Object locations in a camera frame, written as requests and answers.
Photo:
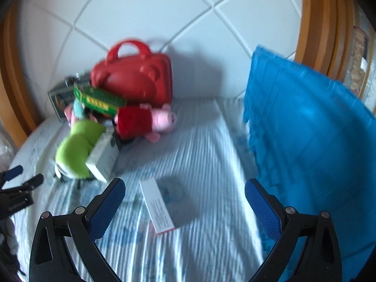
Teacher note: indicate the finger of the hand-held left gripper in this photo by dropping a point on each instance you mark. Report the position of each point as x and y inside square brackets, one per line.
[29, 183]
[13, 173]

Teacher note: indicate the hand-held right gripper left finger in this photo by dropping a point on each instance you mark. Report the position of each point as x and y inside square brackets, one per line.
[107, 205]

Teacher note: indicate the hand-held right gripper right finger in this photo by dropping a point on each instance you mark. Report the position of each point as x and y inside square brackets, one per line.
[263, 208]

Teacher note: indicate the white carton with red end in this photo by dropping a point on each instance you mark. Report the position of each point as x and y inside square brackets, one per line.
[160, 208]

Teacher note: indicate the blue plastic crate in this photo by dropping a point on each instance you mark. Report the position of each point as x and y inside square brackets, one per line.
[293, 138]

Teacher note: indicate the white plastic bag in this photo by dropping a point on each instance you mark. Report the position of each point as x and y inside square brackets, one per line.
[7, 147]

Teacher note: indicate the white cardboard box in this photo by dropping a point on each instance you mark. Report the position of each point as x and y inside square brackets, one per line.
[102, 158]

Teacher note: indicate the green frog plush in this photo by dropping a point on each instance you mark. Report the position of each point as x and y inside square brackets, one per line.
[76, 147]

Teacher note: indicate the striped white bed sheet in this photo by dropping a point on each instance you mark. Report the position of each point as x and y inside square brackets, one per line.
[205, 158]

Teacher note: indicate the dark box with metal latch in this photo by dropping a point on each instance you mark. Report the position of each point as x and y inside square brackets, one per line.
[58, 100]

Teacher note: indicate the pink pig plush teal shirt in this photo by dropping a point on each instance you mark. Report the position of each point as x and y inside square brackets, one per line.
[77, 111]

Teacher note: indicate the pink pig plush red dress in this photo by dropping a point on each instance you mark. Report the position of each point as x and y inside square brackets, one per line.
[135, 122]

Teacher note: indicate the green cardboard box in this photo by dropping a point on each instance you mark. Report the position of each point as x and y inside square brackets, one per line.
[100, 101]

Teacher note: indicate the red hard-shell carry case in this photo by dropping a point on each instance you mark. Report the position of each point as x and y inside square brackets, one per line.
[132, 79]

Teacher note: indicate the patterned fabric roll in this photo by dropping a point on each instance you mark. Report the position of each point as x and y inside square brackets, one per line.
[358, 61]

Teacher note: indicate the white padded wooden headboard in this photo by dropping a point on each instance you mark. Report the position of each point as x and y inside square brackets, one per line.
[176, 14]

